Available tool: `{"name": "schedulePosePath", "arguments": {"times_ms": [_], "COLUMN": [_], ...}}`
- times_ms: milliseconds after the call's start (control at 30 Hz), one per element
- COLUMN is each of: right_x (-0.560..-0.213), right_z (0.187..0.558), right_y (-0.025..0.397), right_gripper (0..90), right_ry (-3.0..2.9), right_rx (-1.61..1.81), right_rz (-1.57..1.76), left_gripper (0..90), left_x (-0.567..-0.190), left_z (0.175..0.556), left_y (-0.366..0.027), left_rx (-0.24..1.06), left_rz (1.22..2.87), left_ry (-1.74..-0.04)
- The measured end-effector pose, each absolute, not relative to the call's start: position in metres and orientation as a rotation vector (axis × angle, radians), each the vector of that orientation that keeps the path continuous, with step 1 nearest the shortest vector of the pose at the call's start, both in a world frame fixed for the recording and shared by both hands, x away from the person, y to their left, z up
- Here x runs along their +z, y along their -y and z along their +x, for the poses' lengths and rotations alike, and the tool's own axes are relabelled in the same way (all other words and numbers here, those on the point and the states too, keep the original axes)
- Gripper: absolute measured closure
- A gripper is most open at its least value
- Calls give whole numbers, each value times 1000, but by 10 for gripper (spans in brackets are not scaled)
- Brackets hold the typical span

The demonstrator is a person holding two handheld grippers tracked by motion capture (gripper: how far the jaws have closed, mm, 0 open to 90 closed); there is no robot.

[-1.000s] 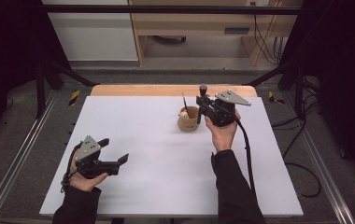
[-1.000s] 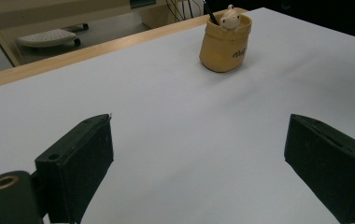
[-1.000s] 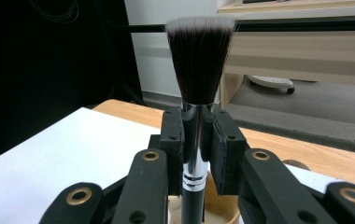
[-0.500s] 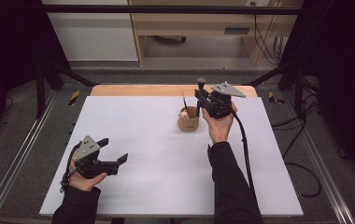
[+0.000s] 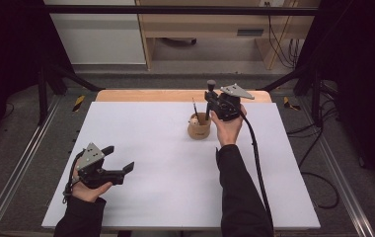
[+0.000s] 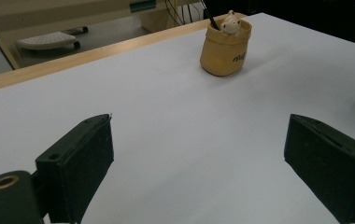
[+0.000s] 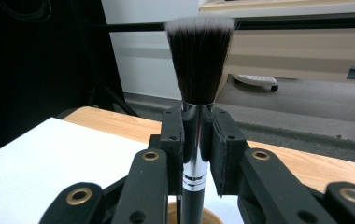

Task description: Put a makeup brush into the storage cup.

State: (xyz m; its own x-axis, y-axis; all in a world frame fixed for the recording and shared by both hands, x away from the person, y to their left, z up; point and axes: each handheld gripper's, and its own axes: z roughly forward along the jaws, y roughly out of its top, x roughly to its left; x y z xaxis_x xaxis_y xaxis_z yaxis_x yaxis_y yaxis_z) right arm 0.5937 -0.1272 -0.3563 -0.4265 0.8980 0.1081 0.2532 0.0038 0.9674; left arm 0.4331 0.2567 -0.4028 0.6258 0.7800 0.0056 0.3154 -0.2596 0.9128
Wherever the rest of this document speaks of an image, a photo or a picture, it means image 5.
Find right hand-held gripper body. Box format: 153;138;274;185
213;83;256;121

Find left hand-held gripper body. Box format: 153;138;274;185
73;142;125;190

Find black makeup brush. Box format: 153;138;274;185
204;79;217;121

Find thin black brush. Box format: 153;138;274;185
191;97;200;125

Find wooden cup with small figure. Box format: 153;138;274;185
187;112;212;140

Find person's right hand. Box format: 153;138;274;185
209;104;248;147

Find person's left hand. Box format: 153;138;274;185
71;177;113;203

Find black yellow tape marker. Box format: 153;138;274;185
72;95;86;113
282;96;302;112

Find light wooden table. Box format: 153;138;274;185
95;89;272;104

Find light wooden desk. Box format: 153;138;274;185
135;0;320;71

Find white cabinet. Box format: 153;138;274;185
42;0;147;65

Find black curtain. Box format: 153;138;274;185
295;0;375;200
0;0;75;157

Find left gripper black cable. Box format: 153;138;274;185
62;154;85;205

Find aluminium floor rail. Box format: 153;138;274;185
298;98;375;237
0;95;62;237

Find black hanging desk cables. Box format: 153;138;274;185
264;1;304;70

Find black metal frame stand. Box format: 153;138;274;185
37;62;106;126
258;65;324;127

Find black floor cables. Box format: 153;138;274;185
287;80;339;169

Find black horizontal frame bar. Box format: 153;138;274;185
43;4;320;17

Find black floor cable loop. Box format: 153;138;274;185
299;171;340;209

